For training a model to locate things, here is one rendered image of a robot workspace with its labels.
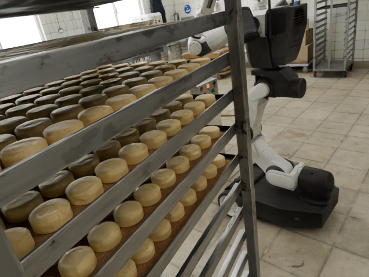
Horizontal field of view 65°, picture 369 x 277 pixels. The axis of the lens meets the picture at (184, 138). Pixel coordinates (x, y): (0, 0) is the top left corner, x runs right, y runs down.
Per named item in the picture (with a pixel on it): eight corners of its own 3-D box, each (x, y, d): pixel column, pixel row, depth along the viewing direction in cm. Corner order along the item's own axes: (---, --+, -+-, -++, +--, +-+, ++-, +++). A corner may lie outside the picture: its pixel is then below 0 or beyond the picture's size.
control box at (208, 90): (196, 104, 217) (193, 86, 211) (214, 95, 232) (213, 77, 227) (200, 105, 214) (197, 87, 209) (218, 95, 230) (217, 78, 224)
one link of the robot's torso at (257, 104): (258, 138, 205) (288, 82, 174) (245, 148, 194) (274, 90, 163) (241, 126, 211) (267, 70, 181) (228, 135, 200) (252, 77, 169)
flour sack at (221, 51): (219, 59, 561) (218, 50, 554) (201, 60, 585) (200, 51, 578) (236, 51, 612) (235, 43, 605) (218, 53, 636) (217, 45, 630)
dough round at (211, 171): (194, 176, 77) (193, 169, 76) (207, 167, 80) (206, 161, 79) (208, 181, 73) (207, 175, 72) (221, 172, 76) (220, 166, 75)
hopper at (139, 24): (88, 48, 252) (84, 31, 247) (137, 37, 288) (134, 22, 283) (107, 46, 233) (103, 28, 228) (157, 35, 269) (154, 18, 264)
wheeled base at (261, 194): (344, 197, 199) (347, 154, 185) (316, 245, 166) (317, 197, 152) (260, 174, 241) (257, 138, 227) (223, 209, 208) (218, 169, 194)
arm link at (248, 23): (236, 46, 153) (260, 32, 145) (228, 42, 146) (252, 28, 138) (230, 26, 155) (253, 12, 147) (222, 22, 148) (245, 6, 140)
